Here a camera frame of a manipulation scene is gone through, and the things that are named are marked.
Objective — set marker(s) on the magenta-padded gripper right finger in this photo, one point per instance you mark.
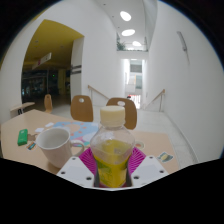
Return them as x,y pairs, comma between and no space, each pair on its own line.
150,169

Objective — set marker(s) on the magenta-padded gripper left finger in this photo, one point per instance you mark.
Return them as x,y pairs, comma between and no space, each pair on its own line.
76,170

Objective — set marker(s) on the clear bottle with yellow drink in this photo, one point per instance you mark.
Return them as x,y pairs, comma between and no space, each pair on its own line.
111,150

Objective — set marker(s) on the yellow and blue sticker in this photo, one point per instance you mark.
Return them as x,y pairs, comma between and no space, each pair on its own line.
165,157

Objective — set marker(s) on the round pale sticker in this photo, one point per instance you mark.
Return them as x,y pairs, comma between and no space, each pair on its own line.
139,145

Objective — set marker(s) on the beige ceramic mug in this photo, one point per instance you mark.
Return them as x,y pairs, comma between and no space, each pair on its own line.
55,148

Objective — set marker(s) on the light blue printed paper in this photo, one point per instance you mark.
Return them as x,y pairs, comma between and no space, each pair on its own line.
83,130

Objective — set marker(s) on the small colourful striped sticker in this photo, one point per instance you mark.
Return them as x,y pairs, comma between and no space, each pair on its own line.
31,145

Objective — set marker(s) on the small white card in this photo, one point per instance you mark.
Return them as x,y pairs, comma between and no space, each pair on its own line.
39,130
49,124

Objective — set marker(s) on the wooden chair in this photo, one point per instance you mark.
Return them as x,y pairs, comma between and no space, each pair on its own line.
48,104
81,110
130,115

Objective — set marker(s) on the small green box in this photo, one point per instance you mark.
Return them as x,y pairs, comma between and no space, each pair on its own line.
22,137

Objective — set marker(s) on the wooden stair handrail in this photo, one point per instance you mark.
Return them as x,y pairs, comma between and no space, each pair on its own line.
97,92
157,96

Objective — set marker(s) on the wooden side table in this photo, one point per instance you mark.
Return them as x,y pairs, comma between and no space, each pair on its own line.
21,106

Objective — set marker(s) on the white hanging sign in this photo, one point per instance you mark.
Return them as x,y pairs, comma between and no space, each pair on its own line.
42,60

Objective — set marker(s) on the green balcony plant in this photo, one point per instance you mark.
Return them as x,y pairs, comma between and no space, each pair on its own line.
121,46

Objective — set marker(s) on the round ceiling lights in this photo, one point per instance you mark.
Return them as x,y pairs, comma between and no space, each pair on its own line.
128,32

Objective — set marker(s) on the black wall sign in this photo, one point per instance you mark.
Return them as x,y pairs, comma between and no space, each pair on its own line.
76,69

